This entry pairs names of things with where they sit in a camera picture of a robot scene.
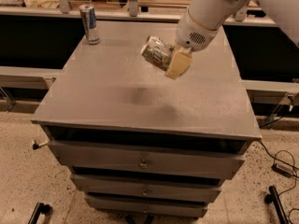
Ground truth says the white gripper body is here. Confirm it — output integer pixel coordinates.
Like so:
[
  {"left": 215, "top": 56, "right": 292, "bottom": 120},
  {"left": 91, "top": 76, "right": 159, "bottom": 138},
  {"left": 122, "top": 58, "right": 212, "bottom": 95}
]
[{"left": 176, "top": 9, "right": 219, "bottom": 51}]

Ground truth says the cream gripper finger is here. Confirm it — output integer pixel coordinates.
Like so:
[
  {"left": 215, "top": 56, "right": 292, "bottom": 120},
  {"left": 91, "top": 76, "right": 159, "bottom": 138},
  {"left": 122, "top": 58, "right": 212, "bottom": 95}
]
[{"left": 165, "top": 47, "right": 193, "bottom": 79}]

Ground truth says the white green 7up can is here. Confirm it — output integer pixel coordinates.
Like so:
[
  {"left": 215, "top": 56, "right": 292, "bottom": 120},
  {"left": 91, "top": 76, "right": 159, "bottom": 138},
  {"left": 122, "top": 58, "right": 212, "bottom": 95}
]
[{"left": 141, "top": 35, "right": 174, "bottom": 71}]

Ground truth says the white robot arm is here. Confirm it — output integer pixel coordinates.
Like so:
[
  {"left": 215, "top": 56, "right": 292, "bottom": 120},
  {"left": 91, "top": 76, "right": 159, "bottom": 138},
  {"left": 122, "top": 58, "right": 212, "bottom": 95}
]
[{"left": 165, "top": 0, "right": 299, "bottom": 79}]

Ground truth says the blue silver energy drink can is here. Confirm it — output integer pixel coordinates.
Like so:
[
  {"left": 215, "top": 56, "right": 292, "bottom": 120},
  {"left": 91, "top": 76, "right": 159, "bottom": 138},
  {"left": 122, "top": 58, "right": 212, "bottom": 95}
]
[{"left": 79, "top": 4, "right": 100, "bottom": 45}]

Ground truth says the grey drawer cabinet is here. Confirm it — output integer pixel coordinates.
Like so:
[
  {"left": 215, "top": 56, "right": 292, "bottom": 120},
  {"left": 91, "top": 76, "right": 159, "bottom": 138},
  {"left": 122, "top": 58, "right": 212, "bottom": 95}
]
[{"left": 33, "top": 21, "right": 261, "bottom": 208}]

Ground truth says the middle grey drawer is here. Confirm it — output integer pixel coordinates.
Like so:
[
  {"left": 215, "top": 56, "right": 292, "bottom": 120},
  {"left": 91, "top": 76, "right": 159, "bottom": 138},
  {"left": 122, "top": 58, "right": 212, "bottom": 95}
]
[{"left": 71, "top": 174, "right": 221, "bottom": 203}]

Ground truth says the grey drawer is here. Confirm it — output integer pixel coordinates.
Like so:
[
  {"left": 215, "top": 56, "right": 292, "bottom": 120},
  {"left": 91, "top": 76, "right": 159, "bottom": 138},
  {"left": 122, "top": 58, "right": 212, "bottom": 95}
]
[
  {"left": 49, "top": 141, "right": 245, "bottom": 179},
  {"left": 71, "top": 174, "right": 221, "bottom": 203},
  {"left": 85, "top": 195, "right": 207, "bottom": 217}
]

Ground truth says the top grey drawer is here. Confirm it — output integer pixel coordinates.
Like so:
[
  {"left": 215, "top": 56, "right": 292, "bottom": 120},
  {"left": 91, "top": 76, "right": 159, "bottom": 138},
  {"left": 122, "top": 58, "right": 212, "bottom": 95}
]
[{"left": 49, "top": 141, "right": 245, "bottom": 179}]

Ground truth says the bottom grey drawer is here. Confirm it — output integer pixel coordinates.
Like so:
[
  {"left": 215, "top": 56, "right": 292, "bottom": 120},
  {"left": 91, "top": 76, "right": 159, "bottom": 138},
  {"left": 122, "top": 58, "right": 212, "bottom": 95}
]
[{"left": 85, "top": 195, "right": 207, "bottom": 217}]

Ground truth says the black right base leg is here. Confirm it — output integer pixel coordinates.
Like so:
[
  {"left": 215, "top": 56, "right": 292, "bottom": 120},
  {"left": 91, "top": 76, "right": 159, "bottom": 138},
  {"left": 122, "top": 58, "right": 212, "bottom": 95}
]
[{"left": 264, "top": 186, "right": 289, "bottom": 224}]

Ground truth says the black base leg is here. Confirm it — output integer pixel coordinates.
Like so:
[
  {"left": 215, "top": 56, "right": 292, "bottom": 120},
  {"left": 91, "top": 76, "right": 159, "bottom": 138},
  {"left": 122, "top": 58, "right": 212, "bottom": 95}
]
[
  {"left": 27, "top": 203, "right": 51, "bottom": 224},
  {"left": 264, "top": 186, "right": 289, "bottom": 224}
]

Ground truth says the white plug on floor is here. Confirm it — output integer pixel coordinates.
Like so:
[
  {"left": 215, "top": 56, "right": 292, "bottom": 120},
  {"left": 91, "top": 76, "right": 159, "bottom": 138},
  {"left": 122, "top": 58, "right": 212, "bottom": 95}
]
[{"left": 32, "top": 141, "right": 49, "bottom": 150}]

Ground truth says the black left base leg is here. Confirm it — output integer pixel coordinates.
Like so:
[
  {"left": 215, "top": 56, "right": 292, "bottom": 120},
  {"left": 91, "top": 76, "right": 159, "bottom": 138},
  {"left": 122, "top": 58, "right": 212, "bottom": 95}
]
[{"left": 27, "top": 203, "right": 51, "bottom": 224}]

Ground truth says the grey metal rail frame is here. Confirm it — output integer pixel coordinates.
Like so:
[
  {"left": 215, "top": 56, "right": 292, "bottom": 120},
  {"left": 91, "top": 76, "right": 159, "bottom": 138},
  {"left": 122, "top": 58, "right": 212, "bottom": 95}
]
[{"left": 0, "top": 0, "right": 299, "bottom": 28}]

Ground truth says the black cable with adapter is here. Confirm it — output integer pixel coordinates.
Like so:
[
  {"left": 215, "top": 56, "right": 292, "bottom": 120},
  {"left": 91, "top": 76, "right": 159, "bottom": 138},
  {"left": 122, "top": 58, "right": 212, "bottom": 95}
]
[{"left": 258, "top": 115, "right": 299, "bottom": 224}]

